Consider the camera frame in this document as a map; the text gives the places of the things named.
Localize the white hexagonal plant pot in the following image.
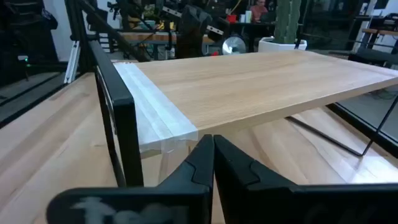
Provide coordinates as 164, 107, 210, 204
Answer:
257, 36, 308, 53

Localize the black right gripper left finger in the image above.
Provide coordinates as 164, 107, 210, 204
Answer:
45, 134, 215, 224

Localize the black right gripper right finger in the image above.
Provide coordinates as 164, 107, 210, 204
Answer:
213, 134, 398, 224

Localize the green cactus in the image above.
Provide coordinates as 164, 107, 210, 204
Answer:
273, 0, 302, 44

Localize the silver aluminium profile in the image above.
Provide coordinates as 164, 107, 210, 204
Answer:
63, 40, 81, 84

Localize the wooden shelf riser black frame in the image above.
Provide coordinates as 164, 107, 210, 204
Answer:
88, 40, 398, 188

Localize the translucent white tape strip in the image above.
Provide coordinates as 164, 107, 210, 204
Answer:
113, 62, 199, 153

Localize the round silver fan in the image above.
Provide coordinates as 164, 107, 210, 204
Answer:
221, 35, 247, 56

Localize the black aluminium rig frame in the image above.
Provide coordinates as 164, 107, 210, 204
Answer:
63, 0, 150, 74

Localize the person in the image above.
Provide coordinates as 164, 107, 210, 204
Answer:
250, 0, 269, 22

